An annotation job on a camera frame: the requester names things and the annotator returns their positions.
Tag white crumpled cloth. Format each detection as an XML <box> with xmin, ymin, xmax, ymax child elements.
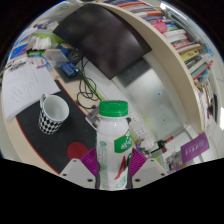
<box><xmin>27</xmin><ymin>34</ymin><xmax>53</xmax><ymax>51</ymax></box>

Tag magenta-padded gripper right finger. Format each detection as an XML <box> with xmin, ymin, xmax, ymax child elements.
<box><xmin>127</xmin><ymin>147</ymin><xmax>168</xmax><ymax>190</ymax></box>

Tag colourful wall poster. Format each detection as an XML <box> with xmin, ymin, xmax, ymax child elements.
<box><xmin>164</xmin><ymin>146</ymin><xmax>188</xmax><ymax>173</ymax></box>

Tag open white notebook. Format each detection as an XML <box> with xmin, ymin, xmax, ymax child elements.
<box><xmin>1</xmin><ymin>63</ymin><xmax>62</xmax><ymax>123</ymax></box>

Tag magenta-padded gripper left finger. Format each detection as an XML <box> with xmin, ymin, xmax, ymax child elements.
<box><xmin>59</xmin><ymin>147</ymin><xmax>101</xmax><ymax>190</ymax></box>

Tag grey metal laptop stand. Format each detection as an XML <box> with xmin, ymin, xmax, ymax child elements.
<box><xmin>84</xmin><ymin>106</ymin><xmax>101</xmax><ymax>129</ymax></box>

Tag beige shelf with books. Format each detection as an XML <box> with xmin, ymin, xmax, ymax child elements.
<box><xmin>96</xmin><ymin>0</ymin><xmax>224</xmax><ymax>134</ymax></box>

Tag black white diamond-pattern mug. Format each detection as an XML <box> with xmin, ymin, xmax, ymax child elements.
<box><xmin>37</xmin><ymin>93</ymin><xmax>70</xmax><ymax>136</ymax></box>

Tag flat round red coaster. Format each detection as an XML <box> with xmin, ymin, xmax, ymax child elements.
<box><xmin>66</xmin><ymin>141</ymin><xmax>89</xmax><ymax>161</ymax></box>

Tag black computer monitor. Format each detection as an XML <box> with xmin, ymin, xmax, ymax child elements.
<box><xmin>53</xmin><ymin>3</ymin><xmax>153</xmax><ymax>81</ymax></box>

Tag clear plastic box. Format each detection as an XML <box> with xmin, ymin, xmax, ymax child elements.
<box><xmin>43</xmin><ymin>48</ymin><xmax>69</xmax><ymax>68</ymax></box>

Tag dark wine bottle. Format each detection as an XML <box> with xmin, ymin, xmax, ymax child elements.
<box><xmin>156</xmin><ymin>135</ymin><xmax>176</xmax><ymax>149</ymax></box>

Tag white round jar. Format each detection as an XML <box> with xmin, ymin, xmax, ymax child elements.
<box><xmin>139</xmin><ymin>136</ymin><xmax>158</xmax><ymax>153</ymax></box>

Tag white green-capped drink bottle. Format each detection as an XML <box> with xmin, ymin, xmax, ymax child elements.
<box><xmin>95</xmin><ymin>100</ymin><xmax>134</xmax><ymax>192</ymax></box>

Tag small blue electronic device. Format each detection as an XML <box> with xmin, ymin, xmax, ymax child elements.
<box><xmin>59</xmin><ymin>62</ymin><xmax>80</xmax><ymax>78</ymax></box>

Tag black red-edged desk mat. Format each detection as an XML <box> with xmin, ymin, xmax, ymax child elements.
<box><xmin>15</xmin><ymin>79</ymin><xmax>99</xmax><ymax>175</ymax></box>

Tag purple hanging pennant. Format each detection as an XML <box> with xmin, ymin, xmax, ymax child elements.
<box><xmin>180</xmin><ymin>131</ymin><xmax>210</xmax><ymax>164</ymax></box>

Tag green cable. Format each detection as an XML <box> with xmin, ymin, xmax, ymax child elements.
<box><xmin>79</xmin><ymin>70</ymin><xmax>103</xmax><ymax>101</ymax></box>

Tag blue tissue box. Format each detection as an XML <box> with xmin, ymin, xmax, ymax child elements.
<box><xmin>8</xmin><ymin>36</ymin><xmax>31</xmax><ymax>63</ymax></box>

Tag white wall power sockets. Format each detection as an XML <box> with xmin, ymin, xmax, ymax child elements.
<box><xmin>128</xmin><ymin>113</ymin><xmax>151</xmax><ymax>141</ymax></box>

